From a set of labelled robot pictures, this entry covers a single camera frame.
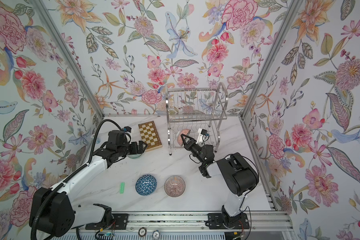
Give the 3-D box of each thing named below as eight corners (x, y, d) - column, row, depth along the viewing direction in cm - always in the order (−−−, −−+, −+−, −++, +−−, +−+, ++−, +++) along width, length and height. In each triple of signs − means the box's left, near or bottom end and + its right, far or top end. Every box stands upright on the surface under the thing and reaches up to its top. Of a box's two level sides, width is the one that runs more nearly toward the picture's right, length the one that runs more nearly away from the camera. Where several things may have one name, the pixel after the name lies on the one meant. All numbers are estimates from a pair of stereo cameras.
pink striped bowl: (164, 197, 83) (163, 194, 79) (165, 178, 89) (164, 175, 86) (185, 197, 83) (185, 194, 79) (184, 178, 89) (185, 175, 86)
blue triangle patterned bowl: (135, 195, 83) (133, 193, 80) (138, 177, 90) (137, 174, 87) (156, 195, 83) (155, 193, 80) (157, 177, 90) (157, 174, 87)
